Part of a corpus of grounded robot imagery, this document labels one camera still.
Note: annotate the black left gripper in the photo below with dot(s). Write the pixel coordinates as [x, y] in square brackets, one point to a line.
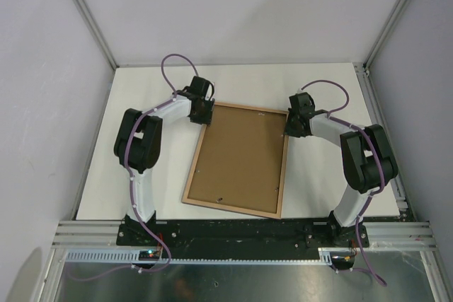
[206, 119]

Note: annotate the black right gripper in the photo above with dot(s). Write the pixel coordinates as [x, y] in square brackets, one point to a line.
[289, 129]

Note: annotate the blue wooden picture frame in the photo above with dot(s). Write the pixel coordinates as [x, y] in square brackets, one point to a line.
[230, 208]

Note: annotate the brown cardboard backing board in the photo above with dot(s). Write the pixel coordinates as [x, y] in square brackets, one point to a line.
[240, 157]

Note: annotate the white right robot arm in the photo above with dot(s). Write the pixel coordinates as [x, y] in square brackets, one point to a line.
[367, 157]

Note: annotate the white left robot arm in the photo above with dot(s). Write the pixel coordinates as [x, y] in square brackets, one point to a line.
[138, 142]

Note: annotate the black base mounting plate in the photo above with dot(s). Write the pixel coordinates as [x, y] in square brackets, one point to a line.
[245, 238]

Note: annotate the grey slotted cable duct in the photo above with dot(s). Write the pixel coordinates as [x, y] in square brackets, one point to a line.
[321, 256]

